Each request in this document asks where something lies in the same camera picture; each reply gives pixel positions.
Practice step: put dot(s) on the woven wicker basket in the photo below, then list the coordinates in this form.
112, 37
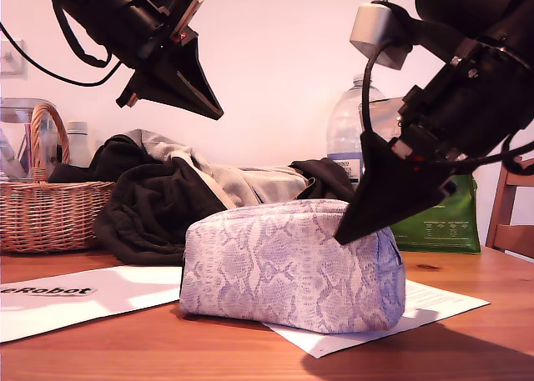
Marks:
50, 218

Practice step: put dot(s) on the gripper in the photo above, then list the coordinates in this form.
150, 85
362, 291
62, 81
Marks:
471, 106
142, 26

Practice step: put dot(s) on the purple snakeskin pencil case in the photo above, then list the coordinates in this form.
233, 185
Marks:
271, 272

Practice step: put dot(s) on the silver green Canagan bag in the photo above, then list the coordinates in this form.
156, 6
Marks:
438, 231

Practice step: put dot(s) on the white bottle grey cap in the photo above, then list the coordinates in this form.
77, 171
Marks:
77, 147

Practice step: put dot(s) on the brown wooden chair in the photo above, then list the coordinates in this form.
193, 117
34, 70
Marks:
507, 235

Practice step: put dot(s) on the white printed letter sheet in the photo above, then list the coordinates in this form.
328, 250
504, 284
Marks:
438, 302

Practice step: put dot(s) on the dark brown grey-lined jacket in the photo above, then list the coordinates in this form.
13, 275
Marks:
158, 206

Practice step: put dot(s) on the white LeRobot printed sheet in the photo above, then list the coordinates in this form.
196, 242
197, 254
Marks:
104, 289

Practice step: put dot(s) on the white wall switch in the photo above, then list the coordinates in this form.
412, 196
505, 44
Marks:
10, 64

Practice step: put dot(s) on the large clear water bottle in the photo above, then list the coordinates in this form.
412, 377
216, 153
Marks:
342, 122

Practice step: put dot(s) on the clear glass jug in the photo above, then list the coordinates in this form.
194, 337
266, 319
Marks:
16, 122

